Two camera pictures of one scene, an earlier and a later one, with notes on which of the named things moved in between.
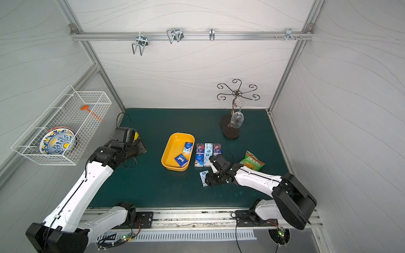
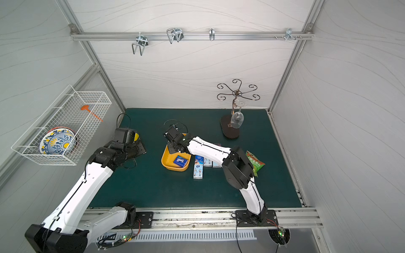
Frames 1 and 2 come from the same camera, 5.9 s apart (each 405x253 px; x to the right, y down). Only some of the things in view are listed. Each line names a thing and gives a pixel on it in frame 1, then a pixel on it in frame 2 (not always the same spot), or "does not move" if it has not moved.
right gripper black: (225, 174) -> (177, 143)
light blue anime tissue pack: (203, 175) -> (198, 170)
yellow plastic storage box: (177, 151) does not move
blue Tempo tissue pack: (181, 160) does not move
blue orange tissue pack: (199, 160) does not move
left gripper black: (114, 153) does not move
